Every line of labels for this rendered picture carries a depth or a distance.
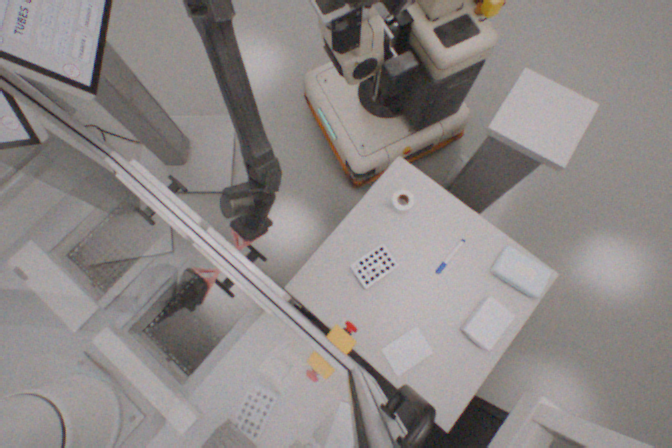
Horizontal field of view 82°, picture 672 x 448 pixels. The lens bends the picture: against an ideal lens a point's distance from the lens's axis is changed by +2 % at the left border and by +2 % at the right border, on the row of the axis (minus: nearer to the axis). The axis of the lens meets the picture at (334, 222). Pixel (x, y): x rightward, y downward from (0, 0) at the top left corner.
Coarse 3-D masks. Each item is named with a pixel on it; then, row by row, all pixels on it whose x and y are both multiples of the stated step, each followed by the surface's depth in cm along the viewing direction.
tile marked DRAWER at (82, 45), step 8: (80, 32) 114; (80, 40) 113; (88, 40) 115; (72, 48) 111; (80, 48) 113; (88, 48) 115; (72, 56) 111; (80, 56) 113; (88, 56) 114; (88, 64) 114
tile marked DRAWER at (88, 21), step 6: (84, 0) 116; (84, 6) 116; (90, 6) 117; (96, 6) 119; (84, 12) 116; (90, 12) 117; (96, 12) 118; (78, 18) 114; (84, 18) 115; (90, 18) 117; (96, 18) 118; (78, 24) 114; (84, 24) 115; (90, 24) 116; (90, 30) 116
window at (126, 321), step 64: (0, 128) 35; (64, 128) 78; (0, 192) 21; (64, 192) 32; (128, 192) 66; (0, 256) 15; (64, 256) 20; (128, 256) 29; (192, 256) 57; (0, 320) 12; (64, 320) 15; (128, 320) 19; (192, 320) 27; (256, 320) 50; (0, 384) 10; (64, 384) 11; (128, 384) 14; (192, 384) 18; (256, 384) 26; (320, 384) 45
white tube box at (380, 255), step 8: (376, 248) 118; (384, 248) 118; (368, 256) 117; (376, 256) 117; (384, 256) 121; (392, 256) 117; (352, 264) 116; (360, 264) 120; (368, 264) 119; (376, 264) 116; (384, 264) 120; (392, 264) 119; (352, 272) 119; (360, 272) 119; (376, 272) 116; (384, 272) 116; (360, 280) 115; (368, 280) 115; (376, 280) 115
